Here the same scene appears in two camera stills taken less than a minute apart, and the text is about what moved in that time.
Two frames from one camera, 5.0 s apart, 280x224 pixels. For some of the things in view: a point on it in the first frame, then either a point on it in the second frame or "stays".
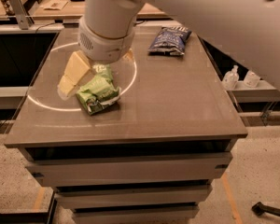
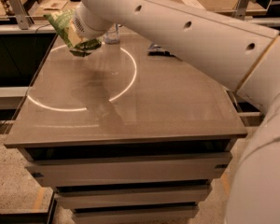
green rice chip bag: (100, 91) → (78, 46)
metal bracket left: (21, 11) stays
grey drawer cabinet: (151, 157) stays
